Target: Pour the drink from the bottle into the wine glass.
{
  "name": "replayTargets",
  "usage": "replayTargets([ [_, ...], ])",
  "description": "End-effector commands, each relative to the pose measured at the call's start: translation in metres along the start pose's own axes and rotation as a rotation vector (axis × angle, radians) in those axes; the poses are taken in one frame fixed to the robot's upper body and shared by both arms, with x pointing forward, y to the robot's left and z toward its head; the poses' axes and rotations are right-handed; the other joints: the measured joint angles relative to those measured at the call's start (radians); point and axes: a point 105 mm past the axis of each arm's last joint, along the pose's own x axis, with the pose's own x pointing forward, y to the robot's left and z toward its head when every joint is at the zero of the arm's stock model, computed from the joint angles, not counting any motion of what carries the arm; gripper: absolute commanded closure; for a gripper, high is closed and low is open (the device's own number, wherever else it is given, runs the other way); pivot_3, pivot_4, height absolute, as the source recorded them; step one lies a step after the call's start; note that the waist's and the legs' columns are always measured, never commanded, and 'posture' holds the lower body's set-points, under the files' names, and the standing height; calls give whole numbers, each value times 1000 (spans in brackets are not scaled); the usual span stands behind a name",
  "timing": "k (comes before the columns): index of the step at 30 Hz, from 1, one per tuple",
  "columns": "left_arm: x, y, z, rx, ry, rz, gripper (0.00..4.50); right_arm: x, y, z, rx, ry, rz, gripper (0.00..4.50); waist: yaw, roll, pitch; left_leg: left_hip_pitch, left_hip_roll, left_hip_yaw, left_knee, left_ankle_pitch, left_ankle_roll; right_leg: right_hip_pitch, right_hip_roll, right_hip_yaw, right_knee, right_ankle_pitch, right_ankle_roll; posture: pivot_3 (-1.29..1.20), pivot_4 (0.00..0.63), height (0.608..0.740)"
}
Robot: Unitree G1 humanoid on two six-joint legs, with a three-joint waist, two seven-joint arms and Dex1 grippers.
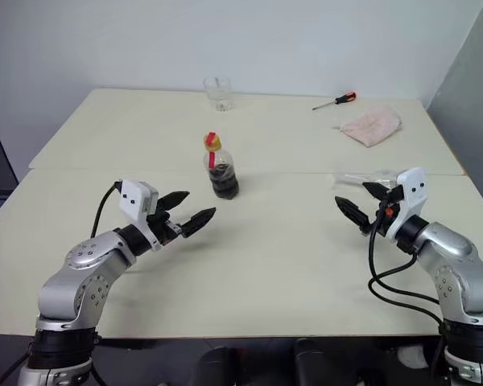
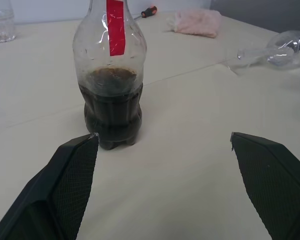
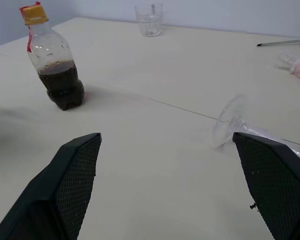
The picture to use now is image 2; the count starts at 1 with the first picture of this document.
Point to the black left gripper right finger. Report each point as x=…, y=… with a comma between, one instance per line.
x=270, y=180

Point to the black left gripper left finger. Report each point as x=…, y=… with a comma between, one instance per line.
x=65, y=185

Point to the clear cola bottle red label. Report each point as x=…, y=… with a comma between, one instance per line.
x=110, y=75

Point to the clear empty plastic bottle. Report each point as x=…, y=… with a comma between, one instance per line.
x=277, y=50

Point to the clear plastic bottle upright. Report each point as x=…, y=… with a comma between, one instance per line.
x=0, y=25

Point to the pink fluffy cloth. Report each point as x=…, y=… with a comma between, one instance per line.
x=195, y=22

